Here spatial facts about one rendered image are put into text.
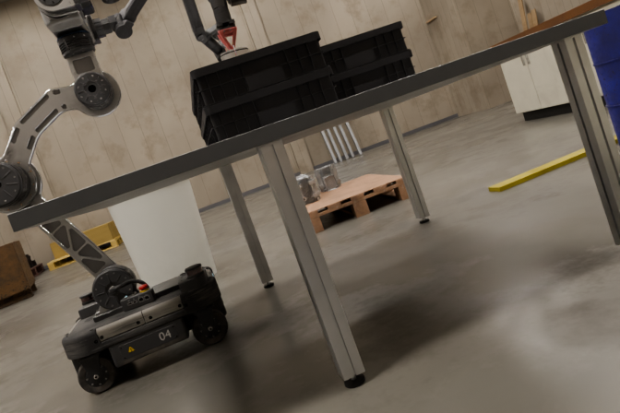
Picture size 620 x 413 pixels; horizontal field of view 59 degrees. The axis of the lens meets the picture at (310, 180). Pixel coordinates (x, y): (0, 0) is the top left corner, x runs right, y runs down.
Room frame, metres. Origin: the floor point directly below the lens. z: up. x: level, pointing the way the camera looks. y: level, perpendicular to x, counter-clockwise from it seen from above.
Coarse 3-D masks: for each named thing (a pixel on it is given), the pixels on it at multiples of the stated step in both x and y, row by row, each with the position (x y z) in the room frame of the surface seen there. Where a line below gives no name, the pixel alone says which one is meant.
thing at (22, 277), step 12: (0, 252) 6.48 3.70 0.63; (12, 252) 6.53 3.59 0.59; (0, 264) 6.46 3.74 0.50; (12, 264) 6.51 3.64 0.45; (24, 264) 6.91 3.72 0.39; (0, 276) 6.44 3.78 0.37; (12, 276) 6.49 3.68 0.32; (24, 276) 6.54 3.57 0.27; (0, 288) 6.43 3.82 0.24; (12, 288) 6.47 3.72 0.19; (24, 288) 6.52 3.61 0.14; (36, 288) 7.27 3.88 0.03; (0, 300) 6.42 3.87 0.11; (12, 300) 6.54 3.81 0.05
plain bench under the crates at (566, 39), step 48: (528, 48) 1.48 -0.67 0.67; (576, 48) 1.57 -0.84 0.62; (384, 96) 1.38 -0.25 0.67; (576, 96) 1.58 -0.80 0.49; (240, 144) 1.30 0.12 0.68; (96, 192) 1.23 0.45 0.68; (144, 192) 2.07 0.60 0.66; (240, 192) 2.78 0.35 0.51; (288, 192) 1.37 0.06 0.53; (336, 336) 1.36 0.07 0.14
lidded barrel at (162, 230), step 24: (168, 192) 3.53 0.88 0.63; (192, 192) 3.75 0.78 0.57; (120, 216) 3.52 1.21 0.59; (144, 216) 3.47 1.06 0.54; (168, 216) 3.51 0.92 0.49; (192, 216) 3.64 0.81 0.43; (144, 240) 3.49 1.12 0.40; (168, 240) 3.50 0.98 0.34; (192, 240) 3.58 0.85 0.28; (144, 264) 3.53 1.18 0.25; (168, 264) 3.49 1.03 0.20; (192, 264) 3.55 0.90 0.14
